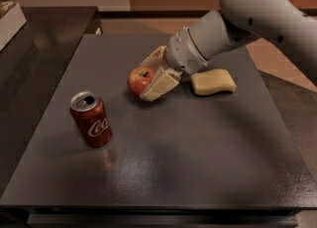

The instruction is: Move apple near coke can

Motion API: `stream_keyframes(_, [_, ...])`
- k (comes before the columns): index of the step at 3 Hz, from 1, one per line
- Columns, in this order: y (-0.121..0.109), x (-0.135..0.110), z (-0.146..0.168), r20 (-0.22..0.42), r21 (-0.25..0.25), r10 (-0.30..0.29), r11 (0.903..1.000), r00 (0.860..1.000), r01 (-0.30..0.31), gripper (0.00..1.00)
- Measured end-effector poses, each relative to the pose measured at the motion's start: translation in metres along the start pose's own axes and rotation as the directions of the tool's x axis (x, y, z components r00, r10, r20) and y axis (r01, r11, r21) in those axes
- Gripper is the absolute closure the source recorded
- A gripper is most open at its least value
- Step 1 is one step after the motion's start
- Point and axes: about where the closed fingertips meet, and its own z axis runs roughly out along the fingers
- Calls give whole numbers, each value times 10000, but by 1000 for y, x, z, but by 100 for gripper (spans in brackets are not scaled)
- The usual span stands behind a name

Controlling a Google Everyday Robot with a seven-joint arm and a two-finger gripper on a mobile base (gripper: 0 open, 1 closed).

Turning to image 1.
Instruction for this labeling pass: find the white box with snacks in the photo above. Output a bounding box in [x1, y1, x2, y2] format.
[0, 0, 27, 51]

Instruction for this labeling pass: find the yellow sponge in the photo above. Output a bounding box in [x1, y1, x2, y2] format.
[190, 68, 237, 96]

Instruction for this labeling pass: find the red apple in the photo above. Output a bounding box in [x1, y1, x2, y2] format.
[127, 66, 156, 97]

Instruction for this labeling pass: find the red coke can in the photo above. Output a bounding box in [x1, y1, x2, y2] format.
[69, 91, 112, 148]

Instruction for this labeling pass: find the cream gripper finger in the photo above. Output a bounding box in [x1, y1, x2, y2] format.
[140, 46, 169, 71]
[140, 66, 182, 101]

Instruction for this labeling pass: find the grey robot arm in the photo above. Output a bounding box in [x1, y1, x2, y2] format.
[140, 0, 317, 101]

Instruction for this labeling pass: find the dark side counter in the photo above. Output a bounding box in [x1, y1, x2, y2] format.
[0, 6, 101, 195]

